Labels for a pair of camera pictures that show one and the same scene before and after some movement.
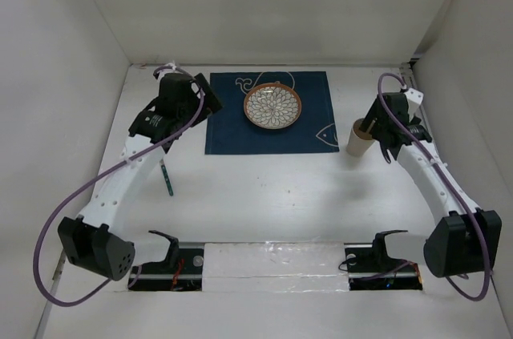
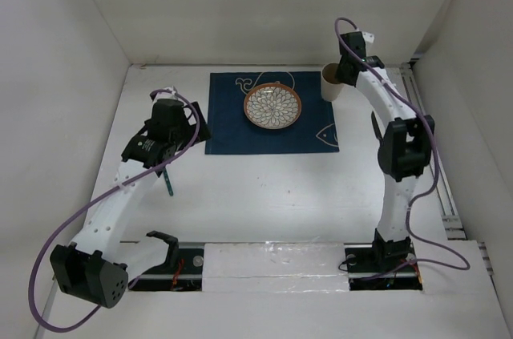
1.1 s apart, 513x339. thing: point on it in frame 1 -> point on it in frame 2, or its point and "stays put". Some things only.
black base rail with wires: [365, 268] stays put
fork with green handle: [167, 178] stays put
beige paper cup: [360, 140] -> [331, 89]
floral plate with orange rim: [272, 106] stays put
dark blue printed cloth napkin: [229, 131] stays put
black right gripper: [369, 119] -> [339, 75]
